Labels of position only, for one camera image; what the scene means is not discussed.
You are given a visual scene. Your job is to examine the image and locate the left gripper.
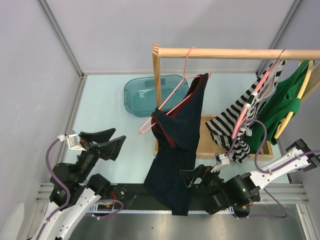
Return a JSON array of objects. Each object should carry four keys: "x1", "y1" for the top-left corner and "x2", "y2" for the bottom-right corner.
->
[{"x1": 75, "y1": 127, "x2": 126, "y2": 183}]

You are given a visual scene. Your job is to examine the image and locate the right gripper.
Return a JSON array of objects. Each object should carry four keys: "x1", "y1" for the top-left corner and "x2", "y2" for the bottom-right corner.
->
[{"x1": 179, "y1": 164, "x2": 225, "y2": 194}]

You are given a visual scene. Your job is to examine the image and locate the navy tank top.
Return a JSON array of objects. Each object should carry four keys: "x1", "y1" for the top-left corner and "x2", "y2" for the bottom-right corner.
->
[{"x1": 143, "y1": 73, "x2": 209, "y2": 216}]

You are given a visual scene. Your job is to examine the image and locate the striped black white top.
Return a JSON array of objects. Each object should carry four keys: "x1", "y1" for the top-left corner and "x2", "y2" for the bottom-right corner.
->
[{"x1": 205, "y1": 60, "x2": 286, "y2": 163}]

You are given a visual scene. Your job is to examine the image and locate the yellow hanger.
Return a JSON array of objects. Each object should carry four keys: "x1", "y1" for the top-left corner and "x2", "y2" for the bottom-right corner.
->
[{"x1": 273, "y1": 60, "x2": 314, "y2": 140}]

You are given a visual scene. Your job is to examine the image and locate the green tank top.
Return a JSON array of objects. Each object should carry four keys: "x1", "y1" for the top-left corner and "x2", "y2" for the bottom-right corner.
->
[{"x1": 256, "y1": 60, "x2": 309, "y2": 145}]

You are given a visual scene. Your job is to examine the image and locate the thin pink wire hanger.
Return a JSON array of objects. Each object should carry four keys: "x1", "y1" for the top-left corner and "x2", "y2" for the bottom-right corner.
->
[{"x1": 138, "y1": 46, "x2": 212, "y2": 135}]

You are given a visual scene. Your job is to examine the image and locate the thick pink hanger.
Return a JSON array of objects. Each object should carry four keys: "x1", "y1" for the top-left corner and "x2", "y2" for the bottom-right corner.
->
[{"x1": 231, "y1": 49, "x2": 286, "y2": 140}]

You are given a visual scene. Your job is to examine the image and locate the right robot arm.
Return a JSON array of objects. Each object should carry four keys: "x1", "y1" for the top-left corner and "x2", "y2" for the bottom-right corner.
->
[{"x1": 179, "y1": 139, "x2": 320, "y2": 219}]

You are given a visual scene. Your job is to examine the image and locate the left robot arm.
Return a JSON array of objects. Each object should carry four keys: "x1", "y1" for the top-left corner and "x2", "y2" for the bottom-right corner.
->
[{"x1": 32, "y1": 128, "x2": 126, "y2": 240}]

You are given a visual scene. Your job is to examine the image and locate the wooden clothes rack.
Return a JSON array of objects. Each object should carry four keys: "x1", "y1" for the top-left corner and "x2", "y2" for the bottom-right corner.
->
[{"x1": 152, "y1": 42, "x2": 320, "y2": 163}]

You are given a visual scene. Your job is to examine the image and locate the teal plastic basin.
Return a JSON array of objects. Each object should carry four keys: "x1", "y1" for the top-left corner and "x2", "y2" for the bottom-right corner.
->
[{"x1": 123, "y1": 74, "x2": 189, "y2": 117}]

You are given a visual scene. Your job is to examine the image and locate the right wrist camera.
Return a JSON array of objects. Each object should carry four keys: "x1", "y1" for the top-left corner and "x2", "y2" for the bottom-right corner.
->
[{"x1": 211, "y1": 153, "x2": 230, "y2": 173}]

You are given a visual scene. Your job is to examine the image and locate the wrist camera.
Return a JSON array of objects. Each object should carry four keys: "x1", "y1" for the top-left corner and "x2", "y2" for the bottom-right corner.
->
[
  {"x1": 57, "y1": 130, "x2": 85, "y2": 151},
  {"x1": 211, "y1": 153, "x2": 230, "y2": 173}
]

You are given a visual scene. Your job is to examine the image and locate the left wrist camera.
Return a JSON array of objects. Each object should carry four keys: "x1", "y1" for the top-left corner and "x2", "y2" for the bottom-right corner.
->
[{"x1": 57, "y1": 130, "x2": 85, "y2": 151}]

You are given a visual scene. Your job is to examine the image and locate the white cable duct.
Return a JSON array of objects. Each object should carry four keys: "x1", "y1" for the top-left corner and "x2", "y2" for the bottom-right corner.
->
[{"x1": 87, "y1": 203, "x2": 235, "y2": 215}]

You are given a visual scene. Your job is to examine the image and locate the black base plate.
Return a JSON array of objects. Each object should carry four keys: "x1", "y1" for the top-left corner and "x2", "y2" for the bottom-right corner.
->
[{"x1": 82, "y1": 183, "x2": 251, "y2": 217}]

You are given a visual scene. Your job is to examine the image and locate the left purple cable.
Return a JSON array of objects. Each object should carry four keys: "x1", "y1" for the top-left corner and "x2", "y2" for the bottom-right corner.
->
[{"x1": 45, "y1": 138, "x2": 124, "y2": 221}]

